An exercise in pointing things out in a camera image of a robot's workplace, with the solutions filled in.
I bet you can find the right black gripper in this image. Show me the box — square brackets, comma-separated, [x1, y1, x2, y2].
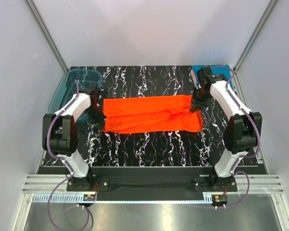
[190, 87, 211, 113]

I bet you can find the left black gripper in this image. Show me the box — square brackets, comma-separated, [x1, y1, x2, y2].
[85, 104, 106, 130]

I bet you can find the orange t-shirt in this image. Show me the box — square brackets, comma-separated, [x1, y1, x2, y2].
[103, 95, 203, 134]

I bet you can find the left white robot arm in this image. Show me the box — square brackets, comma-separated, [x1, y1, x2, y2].
[42, 85, 106, 191]

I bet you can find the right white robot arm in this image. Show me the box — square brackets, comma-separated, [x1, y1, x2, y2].
[190, 66, 263, 191]

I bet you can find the folded pink patterned t-shirt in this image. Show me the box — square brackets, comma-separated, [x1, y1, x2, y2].
[190, 65, 236, 93]

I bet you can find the teal transparent plastic bin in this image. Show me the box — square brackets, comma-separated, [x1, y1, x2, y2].
[48, 68, 103, 114]

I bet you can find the folded blue t-shirt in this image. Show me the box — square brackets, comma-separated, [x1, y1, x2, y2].
[192, 64, 232, 84]

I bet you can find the left small connector board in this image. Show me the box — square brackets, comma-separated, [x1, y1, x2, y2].
[82, 194, 96, 202]

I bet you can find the small connector board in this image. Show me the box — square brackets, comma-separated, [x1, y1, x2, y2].
[212, 194, 228, 204]
[82, 194, 96, 202]

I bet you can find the right small connector board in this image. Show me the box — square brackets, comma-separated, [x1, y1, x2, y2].
[212, 194, 228, 204]

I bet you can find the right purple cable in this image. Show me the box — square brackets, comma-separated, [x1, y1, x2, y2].
[211, 66, 262, 209]

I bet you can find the purple cable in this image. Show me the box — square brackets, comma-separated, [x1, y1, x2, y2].
[211, 66, 262, 209]
[46, 79, 94, 228]

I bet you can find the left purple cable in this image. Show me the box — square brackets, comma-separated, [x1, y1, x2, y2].
[46, 79, 94, 228]

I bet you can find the front aluminium rail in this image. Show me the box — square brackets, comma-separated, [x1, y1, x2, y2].
[22, 175, 283, 204]

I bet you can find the left aluminium frame post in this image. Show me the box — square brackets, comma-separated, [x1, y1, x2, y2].
[24, 0, 69, 72]

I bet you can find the aluminium frame post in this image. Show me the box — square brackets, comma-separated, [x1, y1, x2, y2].
[233, 0, 280, 72]
[24, 0, 69, 72]

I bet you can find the right aluminium frame post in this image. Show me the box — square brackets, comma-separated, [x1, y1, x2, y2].
[233, 0, 280, 72]

